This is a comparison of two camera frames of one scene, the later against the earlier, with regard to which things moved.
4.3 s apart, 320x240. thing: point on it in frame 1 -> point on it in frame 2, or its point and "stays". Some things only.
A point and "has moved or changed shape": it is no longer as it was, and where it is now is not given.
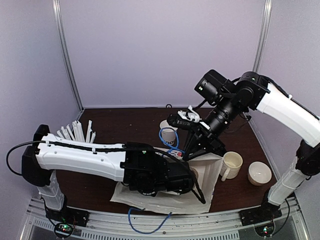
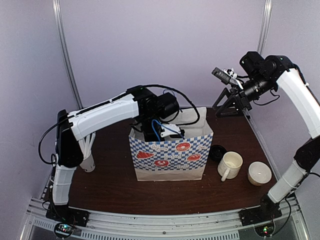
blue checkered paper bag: (195, 199) has moved or changed shape
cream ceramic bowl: (259, 173) stays
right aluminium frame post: (263, 34) stays
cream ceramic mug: (231, 165) stays
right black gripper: (202, 137) -> (240, 100)
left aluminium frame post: (58, 14) stays
